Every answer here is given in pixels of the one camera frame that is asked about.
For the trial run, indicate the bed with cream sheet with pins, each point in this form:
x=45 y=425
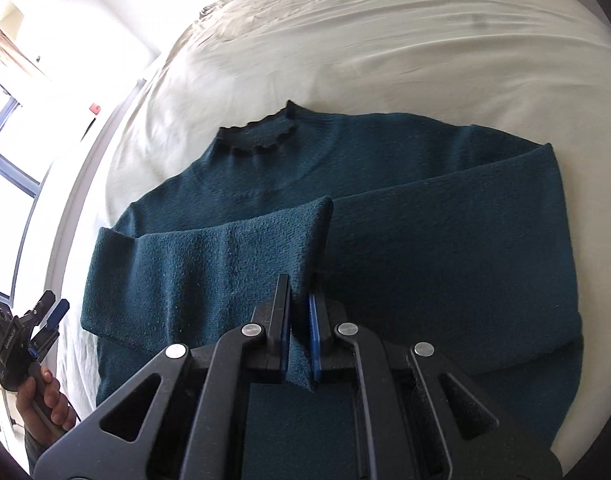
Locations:
x=385 y=60

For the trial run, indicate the beige curtain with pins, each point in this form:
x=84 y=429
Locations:
x=12 y=57

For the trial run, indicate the person's left forearm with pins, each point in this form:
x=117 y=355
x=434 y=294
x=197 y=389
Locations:
x=35 y=452

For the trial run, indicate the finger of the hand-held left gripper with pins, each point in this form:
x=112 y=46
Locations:
x=59 y=312
x=45 y=304

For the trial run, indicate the teal knit sweater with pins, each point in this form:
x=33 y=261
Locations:
x=410 y=240

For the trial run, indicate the person's left hand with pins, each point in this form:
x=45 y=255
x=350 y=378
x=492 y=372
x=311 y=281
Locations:
x=50 y=400

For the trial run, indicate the dark framed window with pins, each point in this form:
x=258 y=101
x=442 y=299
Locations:
x=16 y=176

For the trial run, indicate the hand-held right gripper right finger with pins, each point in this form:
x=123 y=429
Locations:
x=314 y=332

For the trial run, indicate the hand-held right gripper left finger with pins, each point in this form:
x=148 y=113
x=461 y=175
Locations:
x=285 y=332

